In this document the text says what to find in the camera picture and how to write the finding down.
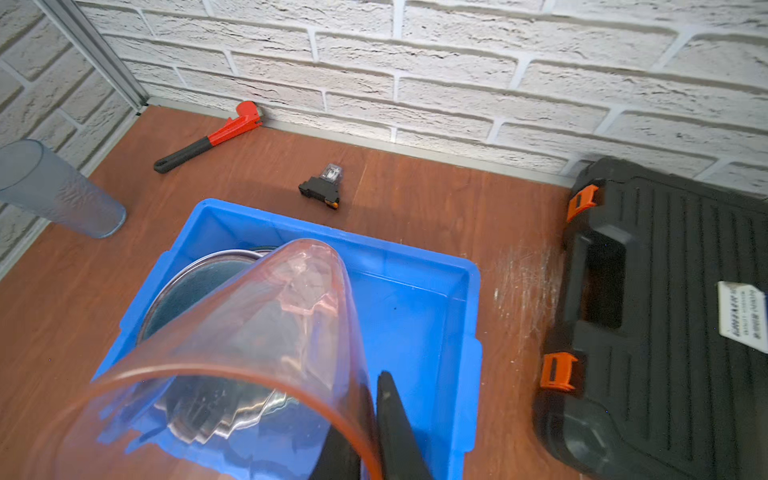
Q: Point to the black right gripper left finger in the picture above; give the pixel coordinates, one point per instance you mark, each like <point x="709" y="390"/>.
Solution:
<point x="337" y="460"/>

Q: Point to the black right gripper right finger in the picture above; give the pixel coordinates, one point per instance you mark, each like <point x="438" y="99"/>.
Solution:
<point x="400" y="453"/>

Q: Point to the clear glass cup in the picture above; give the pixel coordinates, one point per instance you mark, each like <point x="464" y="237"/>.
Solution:
<point x="288" y="322"/>

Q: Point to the dark blue ceramic bowl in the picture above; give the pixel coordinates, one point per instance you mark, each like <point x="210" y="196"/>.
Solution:
<point x="200" y="408"/>

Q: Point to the frosted tall plastic tumbler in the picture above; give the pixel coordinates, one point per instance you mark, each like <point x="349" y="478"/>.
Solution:
<point x="35" y="179"/>

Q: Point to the blue plastic bin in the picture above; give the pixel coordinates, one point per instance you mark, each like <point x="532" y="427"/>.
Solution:
<point x="417" y="311"/>

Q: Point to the small grey black device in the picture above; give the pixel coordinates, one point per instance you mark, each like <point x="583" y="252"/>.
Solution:
<point x="325" y="187"/>

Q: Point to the black plastic tool case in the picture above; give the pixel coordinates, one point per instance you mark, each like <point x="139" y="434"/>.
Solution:
<point x="656" y="364"/>

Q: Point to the red black hand tool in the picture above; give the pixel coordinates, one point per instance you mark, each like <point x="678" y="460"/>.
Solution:
<point x="248" y="119"/>

